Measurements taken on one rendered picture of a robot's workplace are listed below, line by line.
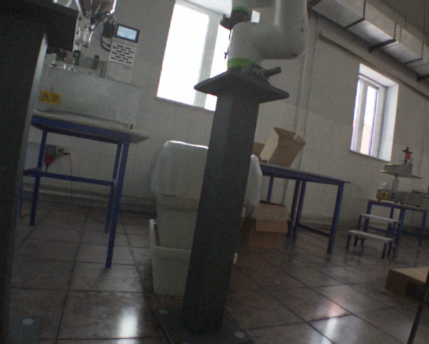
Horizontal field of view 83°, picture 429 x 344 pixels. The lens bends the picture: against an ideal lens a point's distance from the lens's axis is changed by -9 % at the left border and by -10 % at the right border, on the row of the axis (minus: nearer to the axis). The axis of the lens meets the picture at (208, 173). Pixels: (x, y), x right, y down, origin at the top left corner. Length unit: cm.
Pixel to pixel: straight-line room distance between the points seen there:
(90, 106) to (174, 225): 83
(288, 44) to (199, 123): 257
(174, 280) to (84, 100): 106
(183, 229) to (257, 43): 82
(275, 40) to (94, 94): 103
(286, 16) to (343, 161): 414
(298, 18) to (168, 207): 86
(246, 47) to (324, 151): 376
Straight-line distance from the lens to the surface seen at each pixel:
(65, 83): 165
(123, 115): 161
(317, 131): 454
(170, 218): 119
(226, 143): 90
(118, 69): 189
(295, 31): 100
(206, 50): 419
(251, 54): 102
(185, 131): 339
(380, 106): 641
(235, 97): 94
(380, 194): 483
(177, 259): 122
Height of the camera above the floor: 59
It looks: level
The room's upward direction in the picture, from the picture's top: 9 degrees clockwise
